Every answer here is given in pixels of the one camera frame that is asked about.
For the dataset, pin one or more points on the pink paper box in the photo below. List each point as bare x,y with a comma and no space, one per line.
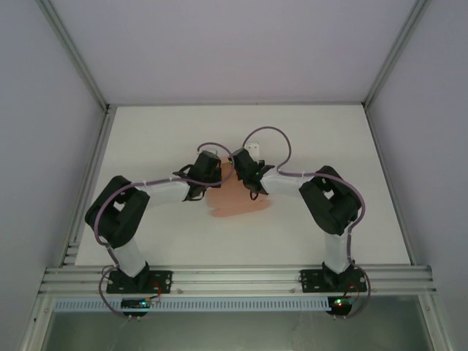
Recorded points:
234,204

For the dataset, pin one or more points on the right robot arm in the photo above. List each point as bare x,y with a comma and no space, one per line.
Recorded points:
329,208

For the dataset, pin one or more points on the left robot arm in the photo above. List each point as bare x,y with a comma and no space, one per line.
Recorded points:
124,215

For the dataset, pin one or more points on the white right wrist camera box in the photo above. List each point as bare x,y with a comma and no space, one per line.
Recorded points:
254,146

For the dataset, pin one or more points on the wide aluminium mounting rail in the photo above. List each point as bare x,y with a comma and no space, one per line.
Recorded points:
234,279

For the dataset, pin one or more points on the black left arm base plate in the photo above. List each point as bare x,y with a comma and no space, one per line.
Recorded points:
161,281

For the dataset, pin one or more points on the aluminium side rail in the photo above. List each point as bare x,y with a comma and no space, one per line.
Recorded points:
395,190
87,190

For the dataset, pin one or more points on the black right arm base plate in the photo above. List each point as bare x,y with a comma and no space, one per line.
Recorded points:
311,279

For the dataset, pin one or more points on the aluminium frame post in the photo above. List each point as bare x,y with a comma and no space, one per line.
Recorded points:
395,51
73,51

